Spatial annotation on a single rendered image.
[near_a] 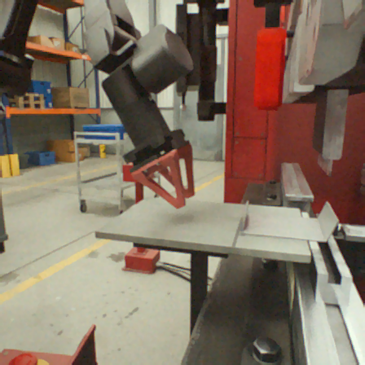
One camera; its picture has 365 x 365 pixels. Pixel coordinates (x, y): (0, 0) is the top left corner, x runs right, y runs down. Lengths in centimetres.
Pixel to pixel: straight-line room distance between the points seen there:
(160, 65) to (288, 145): 93
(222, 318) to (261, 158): 90
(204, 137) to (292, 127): 665
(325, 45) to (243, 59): 112
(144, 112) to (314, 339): 32
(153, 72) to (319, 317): 33
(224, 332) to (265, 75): 32
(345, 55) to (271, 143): 110
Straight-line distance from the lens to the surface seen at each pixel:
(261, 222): 46
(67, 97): 827
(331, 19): 19
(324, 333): 32
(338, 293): 35
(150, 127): 44
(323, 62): 20
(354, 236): 45
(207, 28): 193
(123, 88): 45
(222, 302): 51
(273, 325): 43
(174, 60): 41
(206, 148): 790
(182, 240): 39
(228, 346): 44
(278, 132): 129
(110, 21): 50
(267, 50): 28
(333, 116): 39
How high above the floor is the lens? 115
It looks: 12 degrees down
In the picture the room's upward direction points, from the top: straight up
